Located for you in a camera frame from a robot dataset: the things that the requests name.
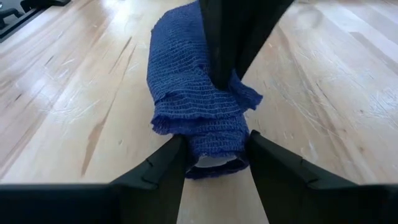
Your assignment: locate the blue elastic bandage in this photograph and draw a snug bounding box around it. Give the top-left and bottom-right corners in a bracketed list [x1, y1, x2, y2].
[146, 0, 264, 180]

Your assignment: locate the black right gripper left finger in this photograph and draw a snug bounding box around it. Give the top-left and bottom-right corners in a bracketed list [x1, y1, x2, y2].
[0, 135, 188, 224]

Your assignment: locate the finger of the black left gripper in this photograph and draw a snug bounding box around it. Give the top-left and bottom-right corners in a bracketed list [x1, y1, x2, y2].
[234, 0, 295, 81]
[198, 0, 243, 90]

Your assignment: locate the black metal table frame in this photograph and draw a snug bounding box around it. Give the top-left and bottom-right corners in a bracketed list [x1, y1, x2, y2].
[0, 0, 72, 44]

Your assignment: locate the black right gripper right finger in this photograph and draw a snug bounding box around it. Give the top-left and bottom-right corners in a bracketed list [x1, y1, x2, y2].
[247, 129, 398, 224]

